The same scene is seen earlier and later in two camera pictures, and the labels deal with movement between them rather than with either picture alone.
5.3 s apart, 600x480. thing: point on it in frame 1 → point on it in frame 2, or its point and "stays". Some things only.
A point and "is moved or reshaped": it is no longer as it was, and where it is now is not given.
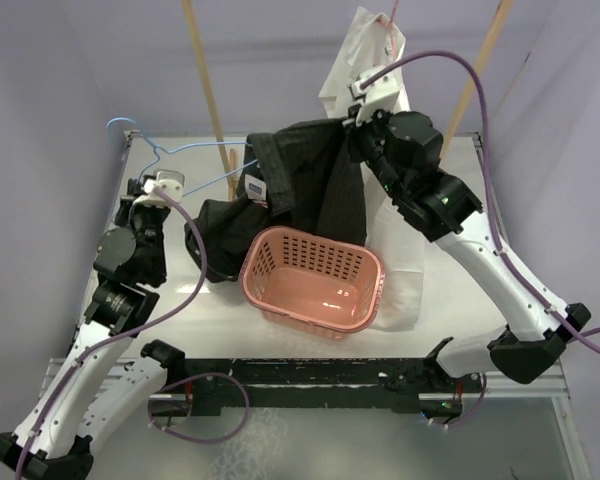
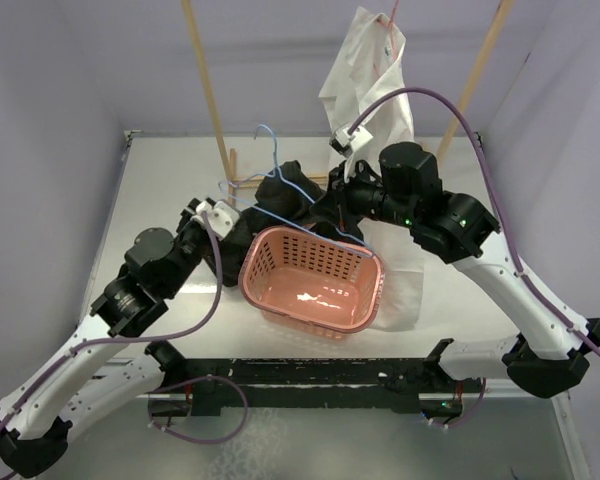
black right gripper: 356,131 → 336,204
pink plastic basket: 316,285 stays
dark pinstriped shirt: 301,175 is moved or reshaped
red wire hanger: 389,24 stays
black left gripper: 127,207 → 187,222
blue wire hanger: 159,152 → 299,191
